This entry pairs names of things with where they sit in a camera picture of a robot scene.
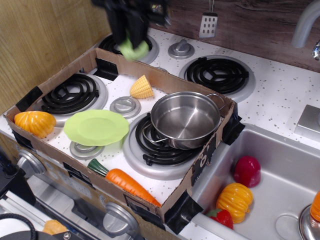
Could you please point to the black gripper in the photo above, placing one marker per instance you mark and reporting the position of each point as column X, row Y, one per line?
column 157, row 12

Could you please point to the green toy broccoli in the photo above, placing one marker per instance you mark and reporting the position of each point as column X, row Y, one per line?
column 129, row 52

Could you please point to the stainless steel pot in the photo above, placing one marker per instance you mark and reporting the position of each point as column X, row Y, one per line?
column 185, row 120

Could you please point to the back left black burner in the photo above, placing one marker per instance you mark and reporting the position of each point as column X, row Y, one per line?
column 109, row 44

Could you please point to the black burner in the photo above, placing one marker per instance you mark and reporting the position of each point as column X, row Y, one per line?
column 152, row 159
column 109, row 44
column 80, row 92
column 223, row 74

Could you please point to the silver knob on stovetop back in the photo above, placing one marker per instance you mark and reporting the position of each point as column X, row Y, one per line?
column 181, row 50

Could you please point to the yellow toy corn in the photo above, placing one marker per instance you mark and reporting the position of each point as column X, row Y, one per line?
column 141, row 89

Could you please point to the hanging silver spatula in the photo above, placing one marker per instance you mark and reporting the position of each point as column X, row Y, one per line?
column 209, row 22

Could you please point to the front left black burner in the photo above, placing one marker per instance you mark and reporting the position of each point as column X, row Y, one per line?
column 80, row 92

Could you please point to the silver centre stovetop knob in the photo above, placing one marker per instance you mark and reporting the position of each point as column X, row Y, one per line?
column 126, row 106

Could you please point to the green plastic plate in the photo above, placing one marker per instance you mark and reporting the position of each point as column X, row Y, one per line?
column 96, row 127

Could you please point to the back right black burner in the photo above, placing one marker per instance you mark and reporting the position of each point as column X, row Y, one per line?
column 223, row 74

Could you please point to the front right black burner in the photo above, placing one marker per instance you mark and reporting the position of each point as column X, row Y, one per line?
column 152, row 159

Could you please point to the orange toy pumpkin half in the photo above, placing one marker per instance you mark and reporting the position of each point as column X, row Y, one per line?
column 38, row 123

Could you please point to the silver knob under plate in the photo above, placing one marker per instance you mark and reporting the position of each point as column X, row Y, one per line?
column 84, row 152

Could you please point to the orange toy carrot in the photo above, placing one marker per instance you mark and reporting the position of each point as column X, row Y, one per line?
column 123, row 180

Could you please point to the silver stove front knob left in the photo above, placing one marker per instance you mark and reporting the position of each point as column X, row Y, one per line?
column 30, row 164

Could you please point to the silver stove knob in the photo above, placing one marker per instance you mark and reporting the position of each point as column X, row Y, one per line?
column 119, row 222
column 30, row 164

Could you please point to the silver faucet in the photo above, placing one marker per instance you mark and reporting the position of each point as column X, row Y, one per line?
column 305, row 23

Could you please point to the red toy pepper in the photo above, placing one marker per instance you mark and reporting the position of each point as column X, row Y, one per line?
column 247, row 171

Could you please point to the cardboard fence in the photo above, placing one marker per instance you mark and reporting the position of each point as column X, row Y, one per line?
column 68, row 172

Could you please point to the silver stove front knob right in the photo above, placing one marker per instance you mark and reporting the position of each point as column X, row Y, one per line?
column 119, row 222

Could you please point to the orange toy pumpkin in sink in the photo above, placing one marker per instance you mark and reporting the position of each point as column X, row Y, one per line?
column 236, row 198

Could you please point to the silver sink basin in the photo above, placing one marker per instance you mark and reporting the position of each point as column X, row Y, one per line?
column 290, row 179

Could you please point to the red toy strawberry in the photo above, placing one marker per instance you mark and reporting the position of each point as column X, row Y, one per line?
column 221, row 216

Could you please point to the orange toy piece bottom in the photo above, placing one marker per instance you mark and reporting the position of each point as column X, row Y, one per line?
column 53, row 227

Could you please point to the orange toy on sink drain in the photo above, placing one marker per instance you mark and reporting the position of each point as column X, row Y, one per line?
column 315, row 207

